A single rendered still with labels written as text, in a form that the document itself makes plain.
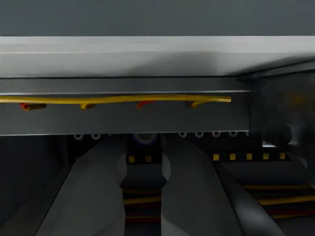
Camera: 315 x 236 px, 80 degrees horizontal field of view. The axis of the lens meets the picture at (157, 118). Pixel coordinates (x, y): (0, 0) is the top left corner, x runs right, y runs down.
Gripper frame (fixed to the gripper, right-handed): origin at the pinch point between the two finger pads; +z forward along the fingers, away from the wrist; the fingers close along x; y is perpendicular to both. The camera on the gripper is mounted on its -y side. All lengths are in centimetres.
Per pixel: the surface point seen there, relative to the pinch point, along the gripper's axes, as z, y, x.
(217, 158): 6.9, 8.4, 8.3
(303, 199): 4.3, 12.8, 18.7
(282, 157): 6.9, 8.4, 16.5
